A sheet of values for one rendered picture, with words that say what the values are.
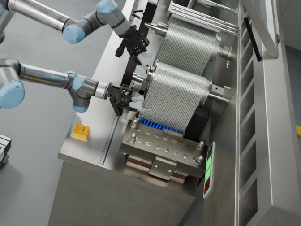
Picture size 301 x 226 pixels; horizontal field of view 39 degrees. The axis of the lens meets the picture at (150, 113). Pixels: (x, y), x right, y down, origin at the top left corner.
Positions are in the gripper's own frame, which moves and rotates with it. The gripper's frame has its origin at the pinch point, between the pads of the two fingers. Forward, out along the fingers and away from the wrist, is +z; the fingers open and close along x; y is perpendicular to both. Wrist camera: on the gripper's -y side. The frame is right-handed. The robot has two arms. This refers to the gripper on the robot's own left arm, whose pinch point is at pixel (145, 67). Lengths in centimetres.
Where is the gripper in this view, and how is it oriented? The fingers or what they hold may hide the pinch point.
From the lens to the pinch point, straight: 195.8
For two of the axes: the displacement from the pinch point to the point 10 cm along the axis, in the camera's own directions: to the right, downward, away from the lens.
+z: 5.4, 6.9, 4.8
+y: 8.3, -3.3, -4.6
